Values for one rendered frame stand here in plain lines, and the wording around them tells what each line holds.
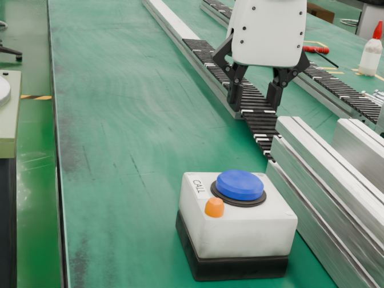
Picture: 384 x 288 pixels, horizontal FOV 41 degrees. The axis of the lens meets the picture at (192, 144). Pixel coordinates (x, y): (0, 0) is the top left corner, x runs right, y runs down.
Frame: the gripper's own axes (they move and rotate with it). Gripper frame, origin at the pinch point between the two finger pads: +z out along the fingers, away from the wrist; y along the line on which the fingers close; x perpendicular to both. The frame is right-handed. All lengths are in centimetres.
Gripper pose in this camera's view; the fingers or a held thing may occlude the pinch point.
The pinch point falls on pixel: (254, 98)
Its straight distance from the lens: 75.8
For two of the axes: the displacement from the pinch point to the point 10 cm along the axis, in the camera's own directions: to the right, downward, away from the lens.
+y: -9.6, -0.2, -2.7
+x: 2.3, 4.2, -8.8
